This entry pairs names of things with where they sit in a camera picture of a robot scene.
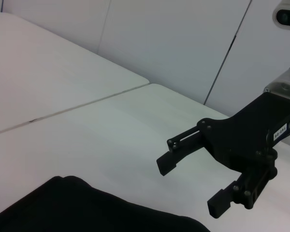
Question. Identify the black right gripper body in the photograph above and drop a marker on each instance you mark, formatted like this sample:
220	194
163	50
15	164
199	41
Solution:
246	133

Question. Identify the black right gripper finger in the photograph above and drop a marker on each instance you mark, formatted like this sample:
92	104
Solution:
181	149
241	191

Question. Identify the black shirt with white print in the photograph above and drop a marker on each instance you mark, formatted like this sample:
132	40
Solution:
75	207

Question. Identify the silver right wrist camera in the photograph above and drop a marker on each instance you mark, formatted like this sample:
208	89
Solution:
287	14

